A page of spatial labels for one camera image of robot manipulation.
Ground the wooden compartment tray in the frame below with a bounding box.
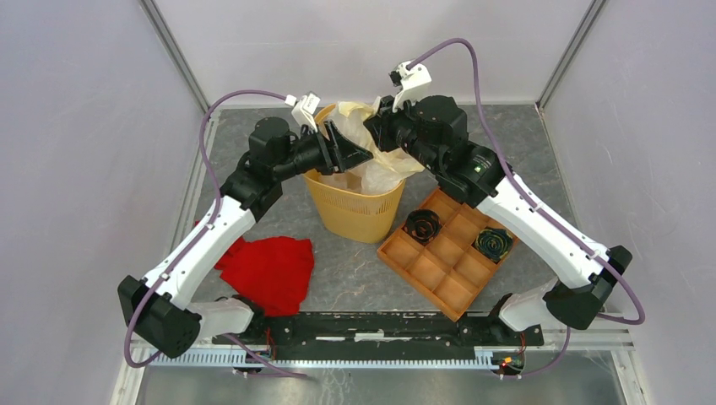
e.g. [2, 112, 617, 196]
[377, 189, 518, 321]

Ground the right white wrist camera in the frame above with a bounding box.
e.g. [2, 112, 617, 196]
[389, 61, 431, 112]

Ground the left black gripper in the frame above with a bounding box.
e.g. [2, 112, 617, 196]
[274, 120, 374, 181]

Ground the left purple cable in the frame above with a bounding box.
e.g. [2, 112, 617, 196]
[122, 89, 292, 370]

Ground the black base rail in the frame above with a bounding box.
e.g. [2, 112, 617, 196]
[239, 311, 544, 361]

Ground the red cloth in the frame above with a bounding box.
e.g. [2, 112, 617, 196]
[214, 236, 315, 316]

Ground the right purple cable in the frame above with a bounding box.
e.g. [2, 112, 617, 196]
[407, 37, 647, 326]

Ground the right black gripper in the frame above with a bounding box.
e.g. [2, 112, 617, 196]
[363, 89, 443, 176]

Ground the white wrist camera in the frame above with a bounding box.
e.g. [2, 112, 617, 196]
[284, 91, 320, 132]
[389, 61, 431, 112]

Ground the black green rolled bag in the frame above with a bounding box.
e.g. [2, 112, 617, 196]
[473, 227, 514, 263]

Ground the yellow plastic trash bin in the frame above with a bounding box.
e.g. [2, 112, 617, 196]
[304, 105, 405, 243]

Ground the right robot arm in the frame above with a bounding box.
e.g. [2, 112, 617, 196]
[364, 95, 632, 344]

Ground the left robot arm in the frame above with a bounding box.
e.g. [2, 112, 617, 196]
[117, 117, 373, 367]

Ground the cream plastic trash bag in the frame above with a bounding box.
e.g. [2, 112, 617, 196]
[318, 101, 424, 196]

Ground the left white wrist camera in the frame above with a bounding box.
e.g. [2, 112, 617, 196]
[284, 91, 320, 132]

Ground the black rolled bag middle-left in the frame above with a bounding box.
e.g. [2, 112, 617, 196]
[402, 208, 442, 246]

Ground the purple cable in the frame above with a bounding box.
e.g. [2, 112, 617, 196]
[407, 37, 647, 326]
[122, 89, 292, 370]

